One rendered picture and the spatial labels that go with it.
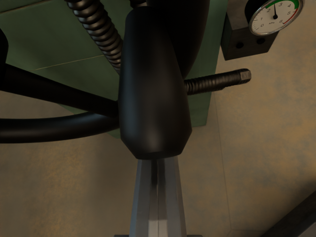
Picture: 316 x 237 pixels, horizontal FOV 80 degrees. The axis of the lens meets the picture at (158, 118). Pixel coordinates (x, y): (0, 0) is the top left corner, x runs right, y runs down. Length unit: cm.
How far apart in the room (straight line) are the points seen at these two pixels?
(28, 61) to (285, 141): 92
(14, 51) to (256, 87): 91
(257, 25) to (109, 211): 86
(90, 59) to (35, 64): 11
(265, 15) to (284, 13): 2
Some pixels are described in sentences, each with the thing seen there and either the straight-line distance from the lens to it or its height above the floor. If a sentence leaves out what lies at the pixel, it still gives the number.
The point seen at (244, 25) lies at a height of 62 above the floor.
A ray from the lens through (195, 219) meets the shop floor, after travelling 88.
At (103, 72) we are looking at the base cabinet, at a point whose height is 54.
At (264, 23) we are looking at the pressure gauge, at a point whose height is 65.
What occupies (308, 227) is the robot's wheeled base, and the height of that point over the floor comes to 19.
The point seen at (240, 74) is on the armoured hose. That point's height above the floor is 58.
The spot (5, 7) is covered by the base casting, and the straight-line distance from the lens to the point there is 37.
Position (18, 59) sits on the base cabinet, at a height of 63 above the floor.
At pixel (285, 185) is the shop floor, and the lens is 94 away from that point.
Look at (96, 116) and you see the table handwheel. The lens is 21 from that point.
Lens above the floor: 87
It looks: 68 degrees down
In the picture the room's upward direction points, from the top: 29 degrees counter-clockwise
